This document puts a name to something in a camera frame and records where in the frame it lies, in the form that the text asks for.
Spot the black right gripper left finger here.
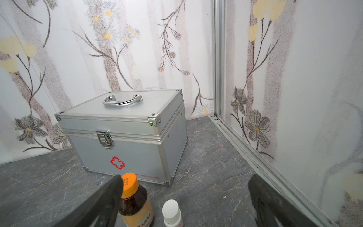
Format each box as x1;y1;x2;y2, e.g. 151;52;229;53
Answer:
55;175;123;227

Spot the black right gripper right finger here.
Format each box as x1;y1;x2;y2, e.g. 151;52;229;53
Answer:
248;174;317;227

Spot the brown bottle orange cap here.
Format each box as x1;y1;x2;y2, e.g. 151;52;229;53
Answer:
119;173;154;227

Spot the small white cap bottle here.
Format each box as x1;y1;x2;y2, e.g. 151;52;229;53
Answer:
162;199;184;227

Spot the silver aluminium first aid case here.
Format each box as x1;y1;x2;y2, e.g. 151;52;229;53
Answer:
55;89;188;186

